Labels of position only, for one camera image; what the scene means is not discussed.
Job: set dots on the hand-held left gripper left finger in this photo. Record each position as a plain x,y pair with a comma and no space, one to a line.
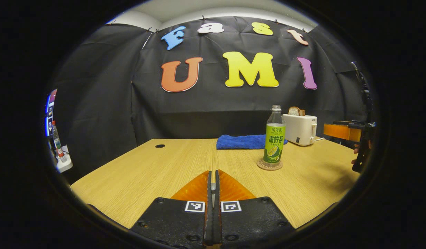
178,221

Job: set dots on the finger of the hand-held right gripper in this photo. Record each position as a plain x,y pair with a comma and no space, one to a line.
342,131

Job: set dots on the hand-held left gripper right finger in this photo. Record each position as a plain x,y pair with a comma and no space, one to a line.
251,221

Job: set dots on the white teacup lid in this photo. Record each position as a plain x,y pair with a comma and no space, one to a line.
213,188

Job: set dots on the round brown coaster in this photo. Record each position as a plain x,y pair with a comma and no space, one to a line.
270,167

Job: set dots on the green label water bottle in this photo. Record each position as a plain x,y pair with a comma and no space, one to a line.
274,141

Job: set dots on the red cap plastic bottle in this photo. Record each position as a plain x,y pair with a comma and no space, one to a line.
58,141

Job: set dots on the white toaster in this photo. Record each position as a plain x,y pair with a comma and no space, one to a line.
299,129

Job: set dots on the toast bread slice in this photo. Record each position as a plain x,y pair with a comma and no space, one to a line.
302,112
294,111

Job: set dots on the blue towel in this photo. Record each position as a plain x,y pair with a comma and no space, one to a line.
240,142

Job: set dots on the white side table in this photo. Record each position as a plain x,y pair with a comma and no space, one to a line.
64,165

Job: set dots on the black backdrop cloth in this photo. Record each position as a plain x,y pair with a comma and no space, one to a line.
112,97

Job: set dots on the computer monitor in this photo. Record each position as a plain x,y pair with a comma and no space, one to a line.
50,114

